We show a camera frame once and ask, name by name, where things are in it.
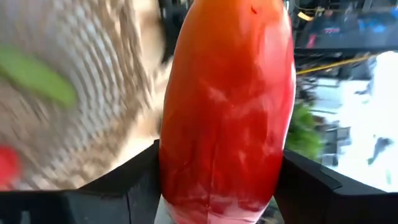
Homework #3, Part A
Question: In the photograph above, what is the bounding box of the yellow cable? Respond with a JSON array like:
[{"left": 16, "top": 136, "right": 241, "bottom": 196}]
[{"left": 295, "top": 53, "right": 382, "bottom": 77}]

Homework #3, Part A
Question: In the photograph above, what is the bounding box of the green plastic cucumber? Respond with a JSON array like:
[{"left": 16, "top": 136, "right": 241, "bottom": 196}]
[{"left": 0, "top": 45, "right": 78, "bottom": 108}]

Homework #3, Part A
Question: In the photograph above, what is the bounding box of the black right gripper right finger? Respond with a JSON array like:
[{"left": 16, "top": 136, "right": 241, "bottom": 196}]
[{"left": 272, "top": 150, "right": 398, "bottom": 224}]

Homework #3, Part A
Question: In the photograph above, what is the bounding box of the red plastic apple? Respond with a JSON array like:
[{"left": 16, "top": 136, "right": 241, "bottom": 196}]
[{"left": 0, "top": 144, "right": 22, "bottom": 187}]

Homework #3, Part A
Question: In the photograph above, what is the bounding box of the woven wicker basket with handles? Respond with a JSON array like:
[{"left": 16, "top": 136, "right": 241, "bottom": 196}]
[{"left": 0, "top": 0, "right": 174, "bottom": 191}]

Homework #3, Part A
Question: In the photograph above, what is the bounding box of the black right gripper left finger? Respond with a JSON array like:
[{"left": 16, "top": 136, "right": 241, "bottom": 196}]
[{"left": 0, "top": 139, "right": 163, "bottom": 224}]

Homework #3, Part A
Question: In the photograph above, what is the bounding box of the long red orange fruit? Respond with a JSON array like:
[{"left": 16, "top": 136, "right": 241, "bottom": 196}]
[{"left": 158, "top": 0, "right": 297, "bottom": 224}]

